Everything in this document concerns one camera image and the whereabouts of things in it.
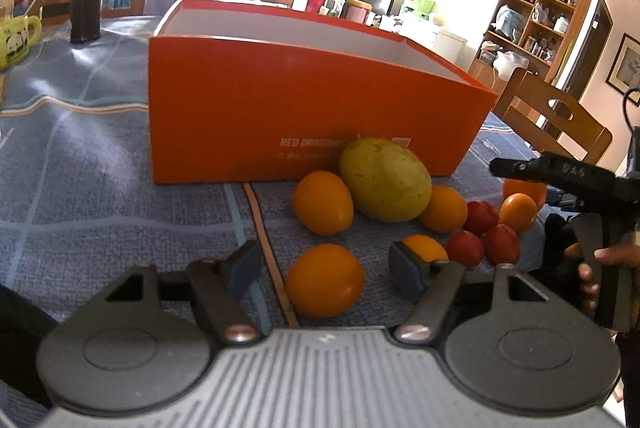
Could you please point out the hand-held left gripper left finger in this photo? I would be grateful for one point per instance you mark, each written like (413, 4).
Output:
(243, 269)

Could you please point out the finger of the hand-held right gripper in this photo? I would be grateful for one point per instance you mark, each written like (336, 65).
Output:
(550, 172)

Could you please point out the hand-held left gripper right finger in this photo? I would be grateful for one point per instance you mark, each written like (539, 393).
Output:
(406, 272)

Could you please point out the person's right hand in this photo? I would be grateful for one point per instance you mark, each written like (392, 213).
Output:
(588, 283)

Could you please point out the dark orange tangerine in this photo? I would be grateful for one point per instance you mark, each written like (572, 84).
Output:
(531, 191)

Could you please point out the orange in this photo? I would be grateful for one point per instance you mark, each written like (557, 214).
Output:
(325, 280)
(445, 210)
(322, 203)
(425, 247)
(518, 213)

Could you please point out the red tomato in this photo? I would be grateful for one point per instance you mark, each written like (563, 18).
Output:
(465, 249)
(501, 244)
(481, 217)

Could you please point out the yellow-green mango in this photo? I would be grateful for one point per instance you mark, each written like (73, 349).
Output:
(385, 180)

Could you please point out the white plastic bag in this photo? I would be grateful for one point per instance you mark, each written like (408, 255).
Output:
(510, 64)

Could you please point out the dark wooden door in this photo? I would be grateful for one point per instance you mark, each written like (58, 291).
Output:
(592, 48)

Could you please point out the wooden shelf cabinet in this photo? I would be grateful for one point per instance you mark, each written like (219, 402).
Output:
(545, 16)

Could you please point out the white bin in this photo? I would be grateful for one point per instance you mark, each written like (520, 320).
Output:
(449, 46)

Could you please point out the orange cardboard box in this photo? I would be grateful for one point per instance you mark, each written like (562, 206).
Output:
(260, 98)

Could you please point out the blue patterned tablecloth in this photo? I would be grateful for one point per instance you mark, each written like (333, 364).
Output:
(90, 188)

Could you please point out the yellow-green panda mug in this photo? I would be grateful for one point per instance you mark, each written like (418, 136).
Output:
(12, 42)

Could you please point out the framed wall picture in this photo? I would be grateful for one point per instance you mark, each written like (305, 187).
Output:
(626, 64)

